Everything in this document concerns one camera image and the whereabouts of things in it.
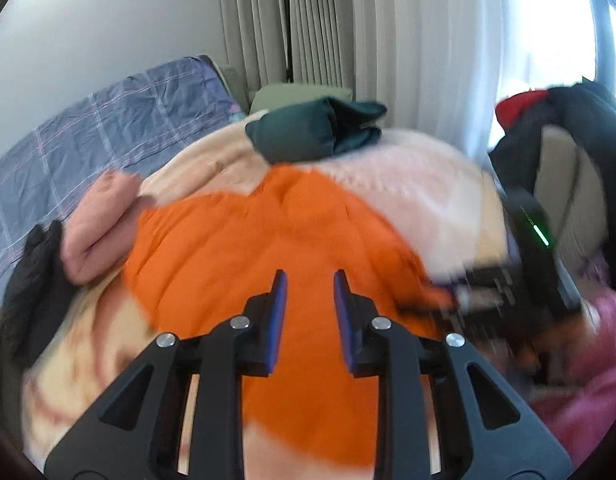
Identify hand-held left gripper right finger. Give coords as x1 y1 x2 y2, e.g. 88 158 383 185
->
334 269 574 480

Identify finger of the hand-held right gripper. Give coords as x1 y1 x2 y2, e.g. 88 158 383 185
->
395 300 534 349
450 261 527 304

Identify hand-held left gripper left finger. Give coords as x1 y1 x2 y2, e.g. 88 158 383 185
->
44 269 289 480

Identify orange puffer jacket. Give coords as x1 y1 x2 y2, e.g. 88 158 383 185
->
123 165 456 457

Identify black clothes on chair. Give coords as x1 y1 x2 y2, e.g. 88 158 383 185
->
490 77 616 262

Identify beige chair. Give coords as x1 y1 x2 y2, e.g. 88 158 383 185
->
532 125 614 262

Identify cream pink blanket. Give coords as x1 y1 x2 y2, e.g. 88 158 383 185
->
18 117 519 476

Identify pink cloth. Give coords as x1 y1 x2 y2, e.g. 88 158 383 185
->
532 250 616 462

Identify red cloth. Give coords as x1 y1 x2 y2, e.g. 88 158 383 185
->
495 91 552 131

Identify dark green garment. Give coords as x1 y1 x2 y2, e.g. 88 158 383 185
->
245 97 388 165

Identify pink garment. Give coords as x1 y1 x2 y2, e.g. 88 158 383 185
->
60 170 157 286

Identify light green pillow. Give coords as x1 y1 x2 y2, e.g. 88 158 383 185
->
250 84 353 114

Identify black garment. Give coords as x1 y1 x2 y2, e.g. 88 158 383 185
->
3 220 82 367

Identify window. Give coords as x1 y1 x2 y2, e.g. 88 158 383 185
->
580 0 616 92

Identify grey white curtain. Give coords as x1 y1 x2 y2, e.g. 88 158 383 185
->
217 0 597 162

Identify blue plaid quilt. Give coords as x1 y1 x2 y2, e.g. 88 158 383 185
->
0 55 249 302

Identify black floor lamp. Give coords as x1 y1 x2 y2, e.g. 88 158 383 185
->
269 0 299 84

